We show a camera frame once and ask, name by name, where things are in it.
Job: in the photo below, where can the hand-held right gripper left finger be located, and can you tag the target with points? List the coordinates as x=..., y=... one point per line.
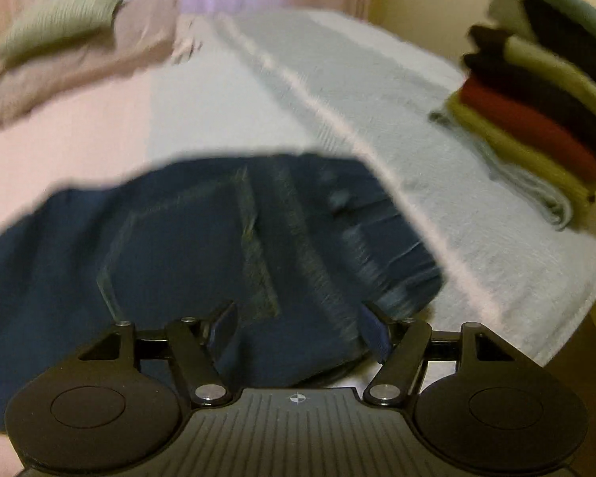
x=226, y=323

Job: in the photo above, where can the folded pink blanket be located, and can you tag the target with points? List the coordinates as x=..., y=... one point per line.
x=129, y=44

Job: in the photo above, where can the green checked pillow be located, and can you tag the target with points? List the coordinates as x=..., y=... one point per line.
x=54, y=20

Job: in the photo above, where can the blue denim jeans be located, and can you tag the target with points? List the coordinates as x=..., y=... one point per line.
x=179, y=238

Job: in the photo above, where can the stack of folded clothes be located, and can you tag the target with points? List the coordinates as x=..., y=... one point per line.
x=526, y=124

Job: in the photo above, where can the bed with pink cover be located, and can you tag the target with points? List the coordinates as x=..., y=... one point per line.
x=328, y=84

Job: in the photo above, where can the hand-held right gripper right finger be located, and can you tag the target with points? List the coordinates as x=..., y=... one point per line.
x=373, y=333

